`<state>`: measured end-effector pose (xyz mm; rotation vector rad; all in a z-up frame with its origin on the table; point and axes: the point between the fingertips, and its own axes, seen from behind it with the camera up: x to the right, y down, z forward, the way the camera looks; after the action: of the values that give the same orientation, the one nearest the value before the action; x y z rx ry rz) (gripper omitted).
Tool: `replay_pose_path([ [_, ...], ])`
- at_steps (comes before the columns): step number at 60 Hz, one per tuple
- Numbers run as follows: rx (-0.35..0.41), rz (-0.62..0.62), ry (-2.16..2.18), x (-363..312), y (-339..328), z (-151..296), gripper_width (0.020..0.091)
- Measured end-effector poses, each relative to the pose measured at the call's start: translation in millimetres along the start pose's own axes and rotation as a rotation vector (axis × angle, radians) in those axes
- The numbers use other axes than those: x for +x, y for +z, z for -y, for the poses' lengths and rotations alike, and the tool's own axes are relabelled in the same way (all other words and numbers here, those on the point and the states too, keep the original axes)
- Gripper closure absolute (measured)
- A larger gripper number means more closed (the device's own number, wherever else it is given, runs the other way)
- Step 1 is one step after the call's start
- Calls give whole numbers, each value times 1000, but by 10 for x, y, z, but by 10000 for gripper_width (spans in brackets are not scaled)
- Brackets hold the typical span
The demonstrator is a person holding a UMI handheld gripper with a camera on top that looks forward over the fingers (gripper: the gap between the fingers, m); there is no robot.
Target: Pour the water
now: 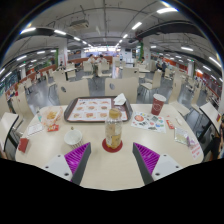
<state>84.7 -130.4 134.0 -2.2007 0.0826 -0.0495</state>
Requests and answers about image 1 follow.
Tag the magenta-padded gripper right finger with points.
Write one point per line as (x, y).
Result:
(146, 159)

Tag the beige chair with oval hole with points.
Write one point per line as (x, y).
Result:
(73, 91)
(121, 91)

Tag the dark tray with paper liner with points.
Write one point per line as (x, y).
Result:
(88, 111)

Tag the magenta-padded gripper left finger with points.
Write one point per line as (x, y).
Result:
(78, 158)

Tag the clear plastic bag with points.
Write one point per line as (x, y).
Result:
(181, 136)

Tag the colourful sticker sheet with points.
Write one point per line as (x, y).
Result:
(148, 122)

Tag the white paper napkin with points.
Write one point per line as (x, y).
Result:
(120, 99)

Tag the flat round red coaster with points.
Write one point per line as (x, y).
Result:
(111, 150)

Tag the white leaflet with red print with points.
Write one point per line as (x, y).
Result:
(195, 149)

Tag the red paper packet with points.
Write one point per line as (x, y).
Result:
(23, 145)

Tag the ceiling air conditioner unit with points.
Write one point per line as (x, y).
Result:
(79, 24)

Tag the small blue sanitizer bottle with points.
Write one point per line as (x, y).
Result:
(39, 116)

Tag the small red sachet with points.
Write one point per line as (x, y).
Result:
(170, 124)

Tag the ceiling lights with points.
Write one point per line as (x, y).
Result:
(166, 10)

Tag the clear bottle with yellow drink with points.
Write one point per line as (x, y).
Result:
(113, 131)

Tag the group of beige chairs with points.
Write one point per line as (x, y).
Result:
(153, 81)

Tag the red ketchup packet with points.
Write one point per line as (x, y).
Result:
(53, 128)

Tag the red paper cup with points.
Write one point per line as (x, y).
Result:
(158, 105)

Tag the beige side table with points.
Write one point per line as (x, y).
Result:
(210, 115)
(7, 125)

